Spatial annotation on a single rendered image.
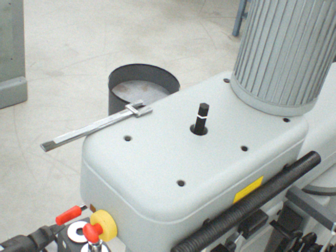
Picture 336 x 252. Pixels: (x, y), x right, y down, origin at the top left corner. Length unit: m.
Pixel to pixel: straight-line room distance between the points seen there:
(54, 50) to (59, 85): 0.54
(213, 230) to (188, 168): 0.12
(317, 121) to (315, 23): 0.43
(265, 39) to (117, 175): 0.40
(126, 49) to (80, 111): 1.05
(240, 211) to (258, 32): 0.36
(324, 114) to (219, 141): 0.48
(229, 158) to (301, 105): 0.23
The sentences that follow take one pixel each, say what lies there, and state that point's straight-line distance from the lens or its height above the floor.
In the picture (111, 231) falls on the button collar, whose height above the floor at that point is 1.77.
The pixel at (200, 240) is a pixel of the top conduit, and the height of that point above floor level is 1.80.
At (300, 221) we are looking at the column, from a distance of 1.51.
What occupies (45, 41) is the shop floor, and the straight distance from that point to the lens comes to 4.95.
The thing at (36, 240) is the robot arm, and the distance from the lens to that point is 1.60.
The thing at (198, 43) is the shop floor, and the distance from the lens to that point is 5.22.
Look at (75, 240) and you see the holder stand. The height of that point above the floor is 1.12.
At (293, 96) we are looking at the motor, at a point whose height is 1.94.
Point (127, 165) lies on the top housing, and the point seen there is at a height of 1.89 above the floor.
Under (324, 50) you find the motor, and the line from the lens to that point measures 1.08.
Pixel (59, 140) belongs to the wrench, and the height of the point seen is 1.90.
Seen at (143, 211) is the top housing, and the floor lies 1.87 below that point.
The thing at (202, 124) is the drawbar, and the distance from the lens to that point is 1.02.
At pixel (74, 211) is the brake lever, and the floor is 1.71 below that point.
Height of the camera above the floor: 2.53
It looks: 39 degrees down
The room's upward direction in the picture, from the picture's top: 11 degrees clockwise
